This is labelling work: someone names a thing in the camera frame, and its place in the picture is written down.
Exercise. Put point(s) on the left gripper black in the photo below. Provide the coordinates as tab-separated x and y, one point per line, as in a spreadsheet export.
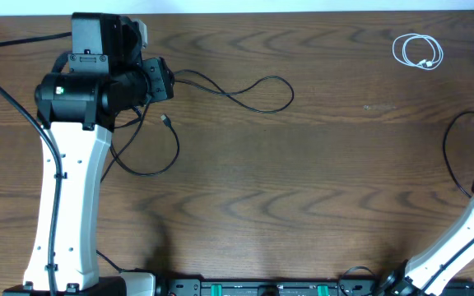
164	77

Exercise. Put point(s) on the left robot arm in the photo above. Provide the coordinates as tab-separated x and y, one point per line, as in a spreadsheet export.
77	104

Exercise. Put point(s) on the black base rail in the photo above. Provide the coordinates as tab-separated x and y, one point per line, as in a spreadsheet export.
192	287

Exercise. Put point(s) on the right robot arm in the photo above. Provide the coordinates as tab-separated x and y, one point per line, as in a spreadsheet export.
429	272

